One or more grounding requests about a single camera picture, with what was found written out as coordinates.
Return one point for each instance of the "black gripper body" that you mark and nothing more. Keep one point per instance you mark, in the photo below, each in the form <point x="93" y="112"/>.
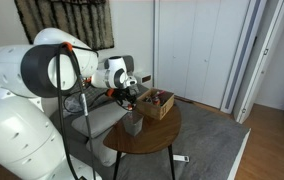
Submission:
<point x="123" y="96"/>

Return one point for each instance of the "orange and white object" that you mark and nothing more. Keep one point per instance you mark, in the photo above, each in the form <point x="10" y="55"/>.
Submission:
<point x="130" y="107"/>

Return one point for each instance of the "grey translucent plastic container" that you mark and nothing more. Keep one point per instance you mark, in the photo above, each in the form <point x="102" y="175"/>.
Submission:
<point x="133" y="125"/>

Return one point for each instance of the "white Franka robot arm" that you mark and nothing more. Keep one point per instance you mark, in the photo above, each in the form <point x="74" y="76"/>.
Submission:
<point x="12" y="133"/>

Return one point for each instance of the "small checked grey cushion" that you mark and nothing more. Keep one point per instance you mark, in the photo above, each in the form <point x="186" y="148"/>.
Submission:
<point x="134" y="89"/>

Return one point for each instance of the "orange bottle in crate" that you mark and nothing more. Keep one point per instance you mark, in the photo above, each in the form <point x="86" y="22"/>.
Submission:
<point x="156" y="100"/>

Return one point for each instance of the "wooden crate box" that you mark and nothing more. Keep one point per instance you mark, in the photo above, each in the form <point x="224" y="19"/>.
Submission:
<point x="157" y="108"/>

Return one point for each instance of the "large grey pillow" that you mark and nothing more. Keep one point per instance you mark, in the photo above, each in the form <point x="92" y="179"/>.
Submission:
<point x="102" y="118"/>

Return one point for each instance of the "large checked grey cushion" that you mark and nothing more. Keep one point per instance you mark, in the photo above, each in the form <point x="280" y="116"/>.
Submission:
<point x="95" y="96"/>

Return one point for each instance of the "red item in crate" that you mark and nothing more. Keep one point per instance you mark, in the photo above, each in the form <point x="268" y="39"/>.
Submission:
<point x="160" y="92"/>

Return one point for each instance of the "round dark wooden table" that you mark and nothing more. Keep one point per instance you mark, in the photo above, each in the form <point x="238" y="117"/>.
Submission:
<point x="155" y="136"/>

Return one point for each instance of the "light grey pillow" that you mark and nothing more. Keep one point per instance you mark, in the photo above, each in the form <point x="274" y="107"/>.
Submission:
<point x="102" y="151"/>

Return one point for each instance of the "dark grey sofa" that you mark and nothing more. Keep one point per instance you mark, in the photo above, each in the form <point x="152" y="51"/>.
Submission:
<point x="78" y="143"/>

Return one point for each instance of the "white device on floor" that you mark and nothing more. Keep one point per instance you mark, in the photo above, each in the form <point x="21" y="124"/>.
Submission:
<point x="181" y="158"/>

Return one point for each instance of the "white wardrobe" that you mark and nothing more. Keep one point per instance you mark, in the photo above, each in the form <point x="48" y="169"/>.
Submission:
<point x="195" y="50"/>

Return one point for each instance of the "grey floor carpet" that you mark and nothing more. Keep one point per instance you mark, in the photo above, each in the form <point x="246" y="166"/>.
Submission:
<point x="205" y="143"/>

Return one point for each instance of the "white room door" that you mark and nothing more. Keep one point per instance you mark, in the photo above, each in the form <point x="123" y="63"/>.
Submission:
<point x="265" y="60"/>

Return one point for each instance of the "shaggy brown wall tapestry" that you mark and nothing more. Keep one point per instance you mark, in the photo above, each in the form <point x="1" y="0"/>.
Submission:
<point x="82" y="20"/>

